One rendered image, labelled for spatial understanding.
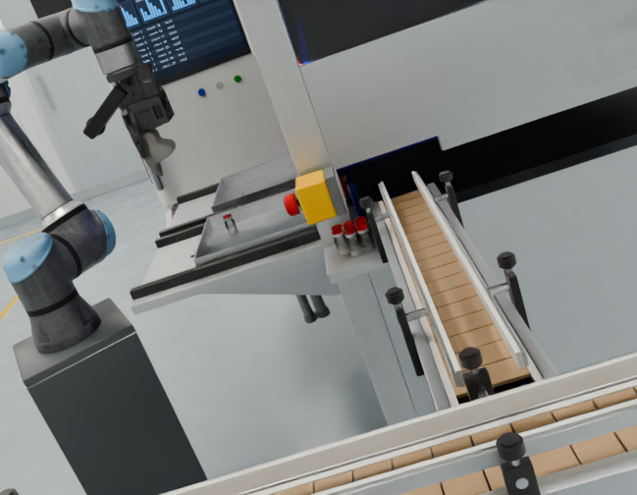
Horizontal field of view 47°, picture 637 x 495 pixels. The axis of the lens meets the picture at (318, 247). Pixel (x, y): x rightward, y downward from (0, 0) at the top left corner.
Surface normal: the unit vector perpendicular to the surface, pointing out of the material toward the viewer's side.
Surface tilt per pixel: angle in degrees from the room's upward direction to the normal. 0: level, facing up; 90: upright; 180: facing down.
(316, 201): 90
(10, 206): 90
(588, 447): 0
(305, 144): 90
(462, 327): 0
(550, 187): 90
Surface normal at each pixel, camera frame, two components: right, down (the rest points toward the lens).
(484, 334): -0.32, -0.88
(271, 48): 0.04, 0.37
